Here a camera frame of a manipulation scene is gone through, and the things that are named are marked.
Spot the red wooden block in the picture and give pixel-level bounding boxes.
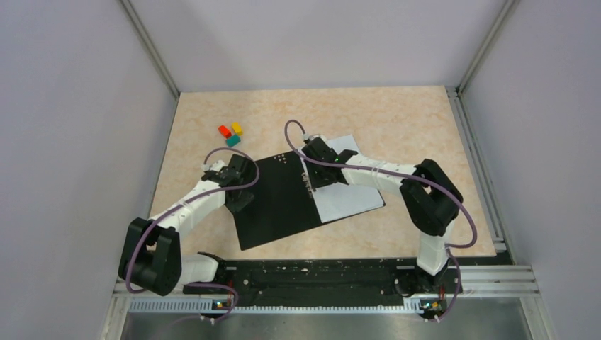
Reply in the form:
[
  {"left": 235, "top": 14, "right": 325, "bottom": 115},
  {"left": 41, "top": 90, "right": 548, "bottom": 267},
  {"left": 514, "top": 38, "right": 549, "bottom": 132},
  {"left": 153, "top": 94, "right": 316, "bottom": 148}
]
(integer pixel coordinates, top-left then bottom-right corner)
[{"left": 218, "top": 125, "right": 232, "bottom": 139}]

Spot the white paper sheet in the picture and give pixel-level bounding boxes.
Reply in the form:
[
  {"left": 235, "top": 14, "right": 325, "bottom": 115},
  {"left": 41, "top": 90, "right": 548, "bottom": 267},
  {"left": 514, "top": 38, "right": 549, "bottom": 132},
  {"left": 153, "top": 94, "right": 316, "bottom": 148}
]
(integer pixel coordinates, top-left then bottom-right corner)
[{"left": 310, "top": 135, "right": 385, "bottom": 223}]

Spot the black file folder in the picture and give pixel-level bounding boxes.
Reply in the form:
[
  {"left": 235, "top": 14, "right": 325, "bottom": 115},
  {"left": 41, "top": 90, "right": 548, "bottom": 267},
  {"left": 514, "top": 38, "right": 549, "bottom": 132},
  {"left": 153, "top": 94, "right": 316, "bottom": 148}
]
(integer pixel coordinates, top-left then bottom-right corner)
[{"left": 231, "top": 149, "right": 387, "bottom": 252}]

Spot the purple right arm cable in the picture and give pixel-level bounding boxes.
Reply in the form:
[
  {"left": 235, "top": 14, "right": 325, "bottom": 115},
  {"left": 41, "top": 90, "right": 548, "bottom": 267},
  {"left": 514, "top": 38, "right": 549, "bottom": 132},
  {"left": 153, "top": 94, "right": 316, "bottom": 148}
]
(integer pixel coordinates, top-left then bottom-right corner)
[{"left": 285, "top": 119, "right": 478, "bottom": 249}]

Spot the aluminium frame rail front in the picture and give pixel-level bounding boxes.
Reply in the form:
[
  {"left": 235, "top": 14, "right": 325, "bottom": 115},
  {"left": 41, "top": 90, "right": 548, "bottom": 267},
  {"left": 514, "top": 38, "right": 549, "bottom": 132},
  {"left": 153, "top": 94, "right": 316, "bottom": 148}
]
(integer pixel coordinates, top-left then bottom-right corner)
[{"left": 129, "top": 266, "right": 539, "bottom": 315}]

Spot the yellow wooden block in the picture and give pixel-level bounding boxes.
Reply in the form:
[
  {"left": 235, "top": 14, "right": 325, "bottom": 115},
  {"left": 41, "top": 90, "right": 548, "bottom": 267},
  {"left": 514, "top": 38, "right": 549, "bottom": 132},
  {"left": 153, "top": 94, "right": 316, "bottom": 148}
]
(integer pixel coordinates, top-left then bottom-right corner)
[{"left": 232, "top": 123, "right": 243, "bottom": 136}]

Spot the teal wooden block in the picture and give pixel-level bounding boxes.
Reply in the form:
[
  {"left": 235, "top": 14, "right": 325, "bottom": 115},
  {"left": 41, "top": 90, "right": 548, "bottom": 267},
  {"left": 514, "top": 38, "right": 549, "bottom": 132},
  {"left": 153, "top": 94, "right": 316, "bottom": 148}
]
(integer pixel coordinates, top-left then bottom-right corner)
[{"left": 225, "top": 135, "right": 241, "bottom": 148}]

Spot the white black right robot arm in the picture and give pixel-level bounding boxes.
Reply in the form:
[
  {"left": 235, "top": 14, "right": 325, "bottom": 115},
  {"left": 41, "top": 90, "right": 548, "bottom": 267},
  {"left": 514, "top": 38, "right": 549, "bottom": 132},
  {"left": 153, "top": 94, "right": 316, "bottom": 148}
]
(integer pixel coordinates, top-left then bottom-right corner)
[{"left": 301, "top": 137, "right": 464, "bottom": 292}]

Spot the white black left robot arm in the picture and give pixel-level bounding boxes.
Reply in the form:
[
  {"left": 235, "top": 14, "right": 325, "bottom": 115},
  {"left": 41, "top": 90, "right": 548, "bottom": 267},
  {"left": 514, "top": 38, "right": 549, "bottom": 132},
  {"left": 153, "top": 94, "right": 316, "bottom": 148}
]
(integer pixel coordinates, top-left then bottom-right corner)
[{"left": 118, "top": 153, "right": 260, "bottom": 296}]

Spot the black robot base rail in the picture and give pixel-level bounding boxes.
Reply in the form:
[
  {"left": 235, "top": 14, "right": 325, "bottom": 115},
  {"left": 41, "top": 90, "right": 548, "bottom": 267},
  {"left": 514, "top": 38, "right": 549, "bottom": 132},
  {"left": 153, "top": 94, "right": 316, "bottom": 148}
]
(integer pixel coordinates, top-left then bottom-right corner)
[{"left": 183, "top": 258, "right": 456, "bottom": 297}]

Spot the aluminium corner post left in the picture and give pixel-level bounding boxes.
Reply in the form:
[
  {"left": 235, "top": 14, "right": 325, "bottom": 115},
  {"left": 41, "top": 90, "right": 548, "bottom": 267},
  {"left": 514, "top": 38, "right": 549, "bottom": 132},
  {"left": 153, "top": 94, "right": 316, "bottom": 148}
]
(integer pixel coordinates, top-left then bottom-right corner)
[{"left": 117, "top": 0, "right": 181, "bottom": 100}]

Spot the aluminium corner post right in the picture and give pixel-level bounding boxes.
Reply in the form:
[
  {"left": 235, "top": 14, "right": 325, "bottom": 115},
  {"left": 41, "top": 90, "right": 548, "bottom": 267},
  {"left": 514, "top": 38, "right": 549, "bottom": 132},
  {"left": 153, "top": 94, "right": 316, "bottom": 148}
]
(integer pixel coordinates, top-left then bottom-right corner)
[{"left": 455, "top": 0, "right": 520, "bottom": 97}]

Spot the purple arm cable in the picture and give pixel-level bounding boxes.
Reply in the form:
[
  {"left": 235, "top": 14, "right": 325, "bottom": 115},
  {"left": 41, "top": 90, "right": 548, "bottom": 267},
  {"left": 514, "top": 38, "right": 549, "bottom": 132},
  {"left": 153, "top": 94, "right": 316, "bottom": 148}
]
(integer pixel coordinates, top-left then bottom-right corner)
[
  {"left": 125, "top": 147, "right": 261, "bottom": 294},
  {"left": 285, "top": 119, "right": 478, "bottom": 249}
]

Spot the aluminium corner post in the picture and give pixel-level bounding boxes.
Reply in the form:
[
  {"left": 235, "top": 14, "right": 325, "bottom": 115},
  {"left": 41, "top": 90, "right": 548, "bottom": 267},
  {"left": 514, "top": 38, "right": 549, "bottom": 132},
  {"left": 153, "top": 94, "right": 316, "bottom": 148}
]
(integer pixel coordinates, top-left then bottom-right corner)
[
  {"left": 455, "top": 0, "right": 520, "bottom": 97},
  {"left": 117, "top": 0, "right": 181, "bottom": 100}
]

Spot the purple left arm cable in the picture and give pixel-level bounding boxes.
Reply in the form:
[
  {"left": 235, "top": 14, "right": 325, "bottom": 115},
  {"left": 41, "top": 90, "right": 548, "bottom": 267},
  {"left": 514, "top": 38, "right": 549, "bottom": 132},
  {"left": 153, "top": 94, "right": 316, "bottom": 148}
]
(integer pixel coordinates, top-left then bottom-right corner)
[{"left": 125, "top": 147, "right": 261, "bottom": 294}]

